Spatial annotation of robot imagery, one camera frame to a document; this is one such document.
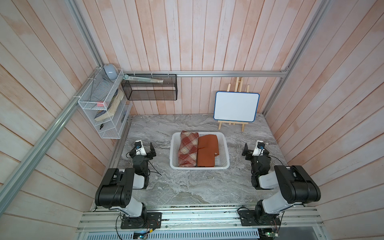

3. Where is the white plastic basket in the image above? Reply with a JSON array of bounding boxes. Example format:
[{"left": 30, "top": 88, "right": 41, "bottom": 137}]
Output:
[{"left": 170, "top": 132, "right": 230, "bottom": 170}]

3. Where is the red plaid skirt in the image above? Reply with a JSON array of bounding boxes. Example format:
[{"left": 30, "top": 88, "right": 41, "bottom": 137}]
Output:
[{"left": 178, "top": 131, "right": 199, "bottom": 167}]

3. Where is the rust brown skirt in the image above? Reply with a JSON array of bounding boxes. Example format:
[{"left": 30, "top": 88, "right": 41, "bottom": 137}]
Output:
[{"left": 197, "top": 135, "right": 220, "bottom": 167}]

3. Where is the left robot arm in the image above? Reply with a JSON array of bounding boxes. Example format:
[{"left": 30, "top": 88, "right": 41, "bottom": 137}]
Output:
[{"left": 95, "top": 140, "right": 157, "bottom": 221}]

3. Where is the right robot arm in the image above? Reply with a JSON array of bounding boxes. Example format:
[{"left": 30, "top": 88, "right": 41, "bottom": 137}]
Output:
[{"left": 242, "top": 141, "right": 321, "bottom": 215}]

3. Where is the worn book on shelf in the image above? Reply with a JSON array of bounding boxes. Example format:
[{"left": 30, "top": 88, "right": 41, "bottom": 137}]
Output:
[{"left": 95, "top": 89, "right": 124, "bottom": 122}]

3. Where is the wooden easel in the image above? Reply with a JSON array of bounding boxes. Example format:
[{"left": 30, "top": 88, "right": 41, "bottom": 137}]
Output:
[{"left": 218, "top": 77, "right": 248, "bottom": 132}]

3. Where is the light green flat ruler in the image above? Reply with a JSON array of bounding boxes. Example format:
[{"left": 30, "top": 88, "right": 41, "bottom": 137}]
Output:
[{"left": 123, "top": 74, "right": 164, "bottom": 84}]

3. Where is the grey computer mouse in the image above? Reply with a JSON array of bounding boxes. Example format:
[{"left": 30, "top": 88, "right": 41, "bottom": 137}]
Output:
[{"left": 104, "top": 64, "right": 119, "bottom": 81}]

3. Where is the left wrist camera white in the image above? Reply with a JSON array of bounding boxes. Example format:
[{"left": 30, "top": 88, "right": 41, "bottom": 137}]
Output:
[{"left": 134, "top": 140, "right": 147, "bottom": 156}]

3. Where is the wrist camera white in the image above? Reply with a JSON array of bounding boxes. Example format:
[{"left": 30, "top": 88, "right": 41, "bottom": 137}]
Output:
[
  {"left": 253, "top": 140, "right": 265, "bottom": 156},
  {"left": 134, "top": 140, "right": 147, "bottom": 156}
]

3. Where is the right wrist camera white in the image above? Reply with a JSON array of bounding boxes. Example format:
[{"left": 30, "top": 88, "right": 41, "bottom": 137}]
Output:
[{"left": 253, "top": 140, "right": 265, "bottom": 156}]

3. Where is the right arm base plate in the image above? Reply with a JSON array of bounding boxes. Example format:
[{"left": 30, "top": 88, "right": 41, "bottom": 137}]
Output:
[{"left": 238, "top": 209, "right": 281, "bottom": 227}]

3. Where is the black wire mesh basket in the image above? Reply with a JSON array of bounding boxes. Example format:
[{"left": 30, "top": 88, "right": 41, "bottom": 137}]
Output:
[{"left": 122, "top": 73, "right": 178, "bottom": 101}]

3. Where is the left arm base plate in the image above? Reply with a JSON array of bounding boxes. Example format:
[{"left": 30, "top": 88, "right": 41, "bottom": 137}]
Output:
[{"left": 121, "top": 212, "right": 162, "bottom": 230}]

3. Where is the white wire shelf rack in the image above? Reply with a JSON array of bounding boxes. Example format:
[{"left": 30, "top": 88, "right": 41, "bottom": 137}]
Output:
[{"left": 78, "top": 67, "right": 132, "bottom": 139}]

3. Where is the aluminium rail frame front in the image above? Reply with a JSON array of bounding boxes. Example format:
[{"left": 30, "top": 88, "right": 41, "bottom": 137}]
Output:
[{"left": 76, "top": 205, "right": 330, "bottom": 240}]

